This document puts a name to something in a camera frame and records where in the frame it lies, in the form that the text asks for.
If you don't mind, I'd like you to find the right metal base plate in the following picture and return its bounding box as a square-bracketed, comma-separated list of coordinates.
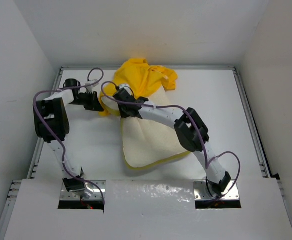
[193, 179, 241, 201]

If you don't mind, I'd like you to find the cream quilted pillow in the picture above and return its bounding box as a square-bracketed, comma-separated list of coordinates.
[100, 86, 190, 171]

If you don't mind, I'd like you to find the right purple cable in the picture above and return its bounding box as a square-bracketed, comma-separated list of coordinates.
[100, 81, 241, 201]

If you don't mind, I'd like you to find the yellow pillowcase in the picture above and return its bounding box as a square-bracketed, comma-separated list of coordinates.
[99, 58, 178, 117]

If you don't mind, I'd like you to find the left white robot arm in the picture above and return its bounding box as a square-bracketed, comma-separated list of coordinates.
[33, 78, 103, 198]

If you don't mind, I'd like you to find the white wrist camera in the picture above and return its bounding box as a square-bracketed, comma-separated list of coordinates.
[116, 83, 130, 90]
[85, 79, 99, 88]

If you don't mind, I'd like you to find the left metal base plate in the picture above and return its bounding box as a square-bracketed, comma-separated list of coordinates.
[60, 179, 106, 201]

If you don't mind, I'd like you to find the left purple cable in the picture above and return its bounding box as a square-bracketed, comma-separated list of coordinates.
[32, 67, 106, 208]

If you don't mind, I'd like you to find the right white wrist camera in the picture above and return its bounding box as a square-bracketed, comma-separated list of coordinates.
[116, 83, 130, 90]

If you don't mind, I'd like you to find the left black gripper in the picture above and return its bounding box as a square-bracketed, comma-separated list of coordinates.
[70, 90, 104, 112]

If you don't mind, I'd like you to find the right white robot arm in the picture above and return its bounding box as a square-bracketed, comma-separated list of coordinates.
[113, 87, 231, 197]

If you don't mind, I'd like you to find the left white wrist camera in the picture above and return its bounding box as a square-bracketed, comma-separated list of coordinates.
[85, 79, 99, 88]

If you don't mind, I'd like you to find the metal base plate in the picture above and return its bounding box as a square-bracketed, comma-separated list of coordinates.
[193, 179, 241, 201]
[60, 179, 106, 201]

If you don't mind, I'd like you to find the purple cable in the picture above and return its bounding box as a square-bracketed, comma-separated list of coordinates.
[100, 81, 241, 201]
[32, 67, 106, 208]

